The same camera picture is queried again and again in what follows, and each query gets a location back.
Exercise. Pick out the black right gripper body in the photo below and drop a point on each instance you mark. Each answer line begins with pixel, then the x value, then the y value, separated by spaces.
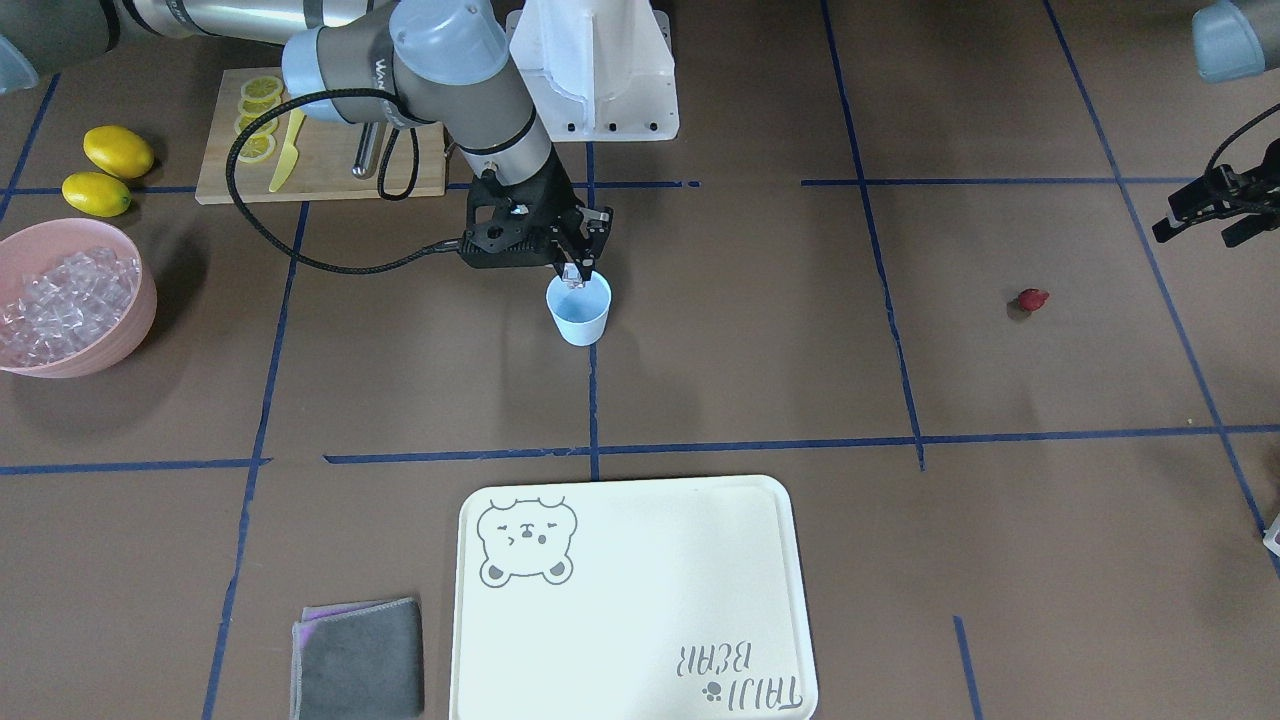
pixel 556 204

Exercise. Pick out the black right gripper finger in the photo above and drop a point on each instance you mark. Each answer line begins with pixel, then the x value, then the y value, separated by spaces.
pixel 563 249
pixel 595 229

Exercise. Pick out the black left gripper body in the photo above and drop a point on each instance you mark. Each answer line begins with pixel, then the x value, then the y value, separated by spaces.
pixel 1232 192

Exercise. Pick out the clear ice cube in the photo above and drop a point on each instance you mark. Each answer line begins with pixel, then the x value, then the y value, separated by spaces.
pixel 571 277

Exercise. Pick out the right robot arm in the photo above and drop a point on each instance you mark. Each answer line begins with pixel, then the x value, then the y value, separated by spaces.
pixel 403 63

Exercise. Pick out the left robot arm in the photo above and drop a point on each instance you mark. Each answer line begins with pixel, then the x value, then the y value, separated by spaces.
pixel 1233 40

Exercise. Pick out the light blue cup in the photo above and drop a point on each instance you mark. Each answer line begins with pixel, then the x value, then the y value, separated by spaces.
pixel 580 312

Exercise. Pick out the red strawberry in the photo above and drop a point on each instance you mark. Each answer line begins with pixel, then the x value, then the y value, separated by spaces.
pixel 1032 300

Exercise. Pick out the yellow plastic knife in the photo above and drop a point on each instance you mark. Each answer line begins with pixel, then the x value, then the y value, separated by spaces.
pixel 289 152

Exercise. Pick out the wooden cutting board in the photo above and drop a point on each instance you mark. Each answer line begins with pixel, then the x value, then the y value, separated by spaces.
pixel 327 155

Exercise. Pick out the lemon slice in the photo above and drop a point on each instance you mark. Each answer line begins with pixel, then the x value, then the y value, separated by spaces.
pixel 256 148
pixel 258 126
pixel 261 89
pixel 254 107

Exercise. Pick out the cream bear tray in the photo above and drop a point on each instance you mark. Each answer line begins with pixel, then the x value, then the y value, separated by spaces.
pixel 631 599

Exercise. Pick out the yellow lemon far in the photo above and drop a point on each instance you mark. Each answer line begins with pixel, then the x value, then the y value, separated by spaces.
pixel 119 151

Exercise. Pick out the yellow lemon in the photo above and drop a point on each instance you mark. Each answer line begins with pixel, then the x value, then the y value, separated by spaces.
pixel 119 151
pixel 97 194

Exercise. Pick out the yellow lemon near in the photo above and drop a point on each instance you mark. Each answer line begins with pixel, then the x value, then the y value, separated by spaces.
pixel 97 194

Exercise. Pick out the pink bowl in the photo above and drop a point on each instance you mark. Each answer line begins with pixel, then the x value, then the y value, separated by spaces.
pixel 77 298

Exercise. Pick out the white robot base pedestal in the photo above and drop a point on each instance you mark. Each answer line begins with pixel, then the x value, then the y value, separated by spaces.
pixel 598 71

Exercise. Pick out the metal handle tool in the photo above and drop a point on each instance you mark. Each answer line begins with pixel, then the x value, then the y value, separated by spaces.
pixel 368 151

